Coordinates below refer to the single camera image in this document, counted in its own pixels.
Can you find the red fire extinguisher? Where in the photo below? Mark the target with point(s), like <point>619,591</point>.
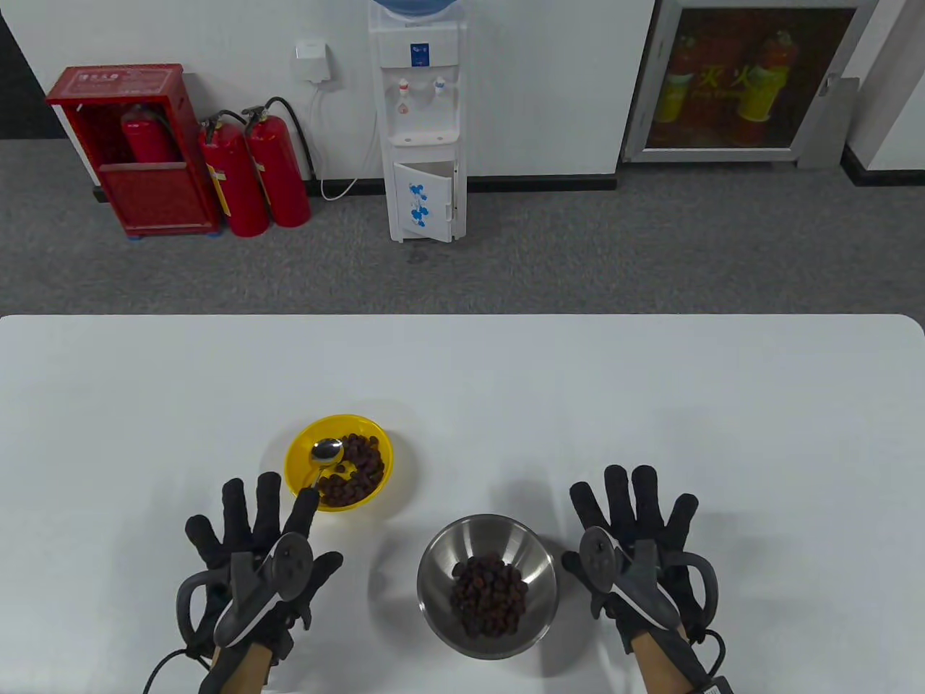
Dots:
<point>278,173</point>
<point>235,188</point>
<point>148,141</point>

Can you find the blue water bottle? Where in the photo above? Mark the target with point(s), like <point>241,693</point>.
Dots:
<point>415,7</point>

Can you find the black double door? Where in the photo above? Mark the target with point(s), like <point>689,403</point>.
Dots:
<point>22,101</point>

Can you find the person's right hand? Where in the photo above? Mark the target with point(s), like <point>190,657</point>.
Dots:
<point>643,513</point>

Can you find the person's left hand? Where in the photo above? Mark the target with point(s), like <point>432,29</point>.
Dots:
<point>246,535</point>

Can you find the yellow plastic bowl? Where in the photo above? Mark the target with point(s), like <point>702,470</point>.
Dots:
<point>303,448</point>

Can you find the white water dispenser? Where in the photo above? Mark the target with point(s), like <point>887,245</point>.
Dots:
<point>423,94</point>

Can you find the person's left forearm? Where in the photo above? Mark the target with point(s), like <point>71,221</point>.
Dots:
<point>242,669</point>

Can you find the gray metal panel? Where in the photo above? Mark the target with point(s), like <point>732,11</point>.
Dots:
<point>827,130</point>

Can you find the red fire extinguisher box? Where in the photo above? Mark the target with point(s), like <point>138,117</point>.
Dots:
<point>155,195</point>

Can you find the steel mixing bowl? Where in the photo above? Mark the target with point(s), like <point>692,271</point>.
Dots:
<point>470,535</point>

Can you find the heap of dry cranberries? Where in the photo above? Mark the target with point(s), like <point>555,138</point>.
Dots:
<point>491,596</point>

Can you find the white wall box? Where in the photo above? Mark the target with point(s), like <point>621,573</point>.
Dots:
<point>313,61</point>

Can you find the steel spoon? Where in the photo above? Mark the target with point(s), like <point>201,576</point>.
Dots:
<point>327,450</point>

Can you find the black baseboard strip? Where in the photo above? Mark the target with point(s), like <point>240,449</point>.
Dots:
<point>542,183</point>

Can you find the pile of dry cranberries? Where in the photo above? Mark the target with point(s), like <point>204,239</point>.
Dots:
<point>361,470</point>

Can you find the person's right forearm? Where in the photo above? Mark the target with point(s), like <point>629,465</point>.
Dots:
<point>661,661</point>

